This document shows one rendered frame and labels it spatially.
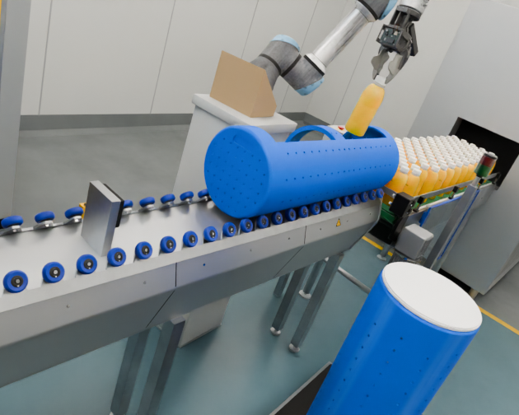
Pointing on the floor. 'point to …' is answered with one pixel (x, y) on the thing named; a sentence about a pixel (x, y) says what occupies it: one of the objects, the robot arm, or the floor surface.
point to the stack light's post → (450, 226)
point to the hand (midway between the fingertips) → (382, 78)
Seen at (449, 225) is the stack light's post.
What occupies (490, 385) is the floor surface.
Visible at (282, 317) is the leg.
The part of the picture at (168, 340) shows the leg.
